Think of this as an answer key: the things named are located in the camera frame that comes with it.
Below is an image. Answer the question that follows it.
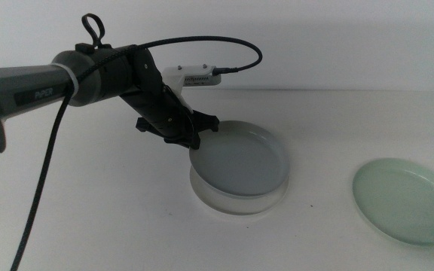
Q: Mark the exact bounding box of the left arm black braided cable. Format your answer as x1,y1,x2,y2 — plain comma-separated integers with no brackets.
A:
9,13,264,271

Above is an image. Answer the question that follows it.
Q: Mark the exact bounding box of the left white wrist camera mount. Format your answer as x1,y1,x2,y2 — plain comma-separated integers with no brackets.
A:
161,64,222,114

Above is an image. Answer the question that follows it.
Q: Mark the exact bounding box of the white shallow bowl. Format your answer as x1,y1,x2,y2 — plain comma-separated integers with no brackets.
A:
188,165,290,217

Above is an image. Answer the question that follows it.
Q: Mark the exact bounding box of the pale green shallow bowl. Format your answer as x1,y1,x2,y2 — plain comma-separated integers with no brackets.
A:
352,157,434,248

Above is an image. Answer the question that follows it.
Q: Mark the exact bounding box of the grey shallow bowl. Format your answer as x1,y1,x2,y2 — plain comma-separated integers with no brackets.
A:
188,120,291,199

